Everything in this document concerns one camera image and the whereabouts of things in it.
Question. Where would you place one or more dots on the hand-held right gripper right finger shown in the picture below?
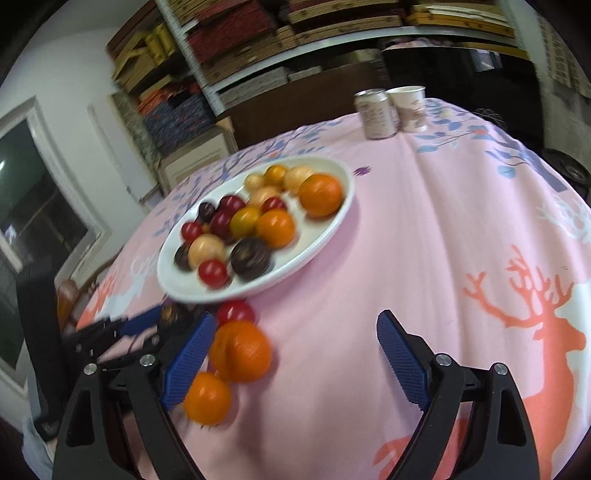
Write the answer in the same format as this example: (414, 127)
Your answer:
(401, 364)

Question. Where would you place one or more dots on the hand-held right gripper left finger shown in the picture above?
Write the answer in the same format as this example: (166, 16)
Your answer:
(191, 364)

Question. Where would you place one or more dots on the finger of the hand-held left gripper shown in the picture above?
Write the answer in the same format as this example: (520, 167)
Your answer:
(159, 344)
(141, 322)

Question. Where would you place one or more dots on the dark purple mangosteen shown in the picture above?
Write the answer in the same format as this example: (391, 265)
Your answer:
(250, 259)
(174, 314)
(206, 211)

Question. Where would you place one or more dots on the small orange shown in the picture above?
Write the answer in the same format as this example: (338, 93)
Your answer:
(275, 227)
(207, 398)

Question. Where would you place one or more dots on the large orange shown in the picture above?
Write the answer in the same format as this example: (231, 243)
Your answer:
(321, 194)
(242, 350)

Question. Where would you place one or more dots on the red cherry tomato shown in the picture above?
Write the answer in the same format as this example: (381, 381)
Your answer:
(191, 230)
(235, 312)
(273, 204)
(213, 272)

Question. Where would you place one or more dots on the dark purple plum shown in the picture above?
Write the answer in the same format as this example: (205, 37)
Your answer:
(182, 257)

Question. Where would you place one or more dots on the yellow-orange round fruit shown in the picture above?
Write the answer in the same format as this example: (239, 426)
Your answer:
(207, 249)

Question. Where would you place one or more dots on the red plum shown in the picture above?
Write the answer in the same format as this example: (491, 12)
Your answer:
(221, 224)
(232, 203)

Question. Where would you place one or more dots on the yellow-red tomato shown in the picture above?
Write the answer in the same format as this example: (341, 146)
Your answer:
(244, 220)

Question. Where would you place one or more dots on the white plate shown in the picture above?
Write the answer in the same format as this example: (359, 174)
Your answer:
(304, 244)

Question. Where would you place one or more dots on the striped pepino melon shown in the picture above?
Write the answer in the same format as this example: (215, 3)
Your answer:
(265, 194)
(298, 179)

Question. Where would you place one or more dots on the beige pepino melon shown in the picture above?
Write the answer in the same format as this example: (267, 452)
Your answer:
(253, 182)

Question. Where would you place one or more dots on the small orange tomato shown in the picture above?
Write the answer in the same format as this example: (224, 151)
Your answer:
(276, 173)

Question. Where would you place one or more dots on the person's left forearm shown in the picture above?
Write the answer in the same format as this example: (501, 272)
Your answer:
(37, 447)

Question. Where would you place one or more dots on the carved wooden chair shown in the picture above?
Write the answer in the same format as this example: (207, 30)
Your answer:
(67, 300)

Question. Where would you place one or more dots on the pink printed tablecloth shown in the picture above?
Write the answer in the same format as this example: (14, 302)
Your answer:
(415, 230)

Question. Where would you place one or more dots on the cardboard box with framed panel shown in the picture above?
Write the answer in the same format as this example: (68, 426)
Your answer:
(194, 161)

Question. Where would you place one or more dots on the white leaning board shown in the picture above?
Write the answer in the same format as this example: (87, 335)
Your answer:
(108, 147)

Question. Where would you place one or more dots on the grey marble slab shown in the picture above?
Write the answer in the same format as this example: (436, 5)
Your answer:
(131, 124)

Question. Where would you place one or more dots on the stack of blue patterned boxes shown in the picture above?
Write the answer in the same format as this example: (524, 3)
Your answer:
(180, 120)

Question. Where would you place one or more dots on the pale drink can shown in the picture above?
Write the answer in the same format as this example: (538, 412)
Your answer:
(376, 115)

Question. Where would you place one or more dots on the paper cup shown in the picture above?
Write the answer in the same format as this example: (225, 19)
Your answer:
(410, 110)

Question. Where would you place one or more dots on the black round stool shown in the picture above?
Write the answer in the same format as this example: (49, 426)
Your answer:
(568, 166)

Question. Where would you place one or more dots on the stack of yellow woven boxes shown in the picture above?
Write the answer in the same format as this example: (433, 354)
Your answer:
(138, 60)

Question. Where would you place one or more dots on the brown wooden board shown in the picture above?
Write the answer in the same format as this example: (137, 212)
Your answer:
(300, 101)

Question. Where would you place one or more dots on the black glass panel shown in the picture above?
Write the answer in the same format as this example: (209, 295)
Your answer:
(485, 78)

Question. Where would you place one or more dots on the stack of woven flat boxes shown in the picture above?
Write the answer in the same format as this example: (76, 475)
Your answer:
(231, 27)

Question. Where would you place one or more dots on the white metal shelf rack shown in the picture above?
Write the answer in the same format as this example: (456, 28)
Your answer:
(332, 45)

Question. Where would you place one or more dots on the hanging tile sample strips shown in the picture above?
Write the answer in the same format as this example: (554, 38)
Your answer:
(561, 55)

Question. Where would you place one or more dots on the dark window with white frame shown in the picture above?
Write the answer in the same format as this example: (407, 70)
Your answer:
(27, 184)

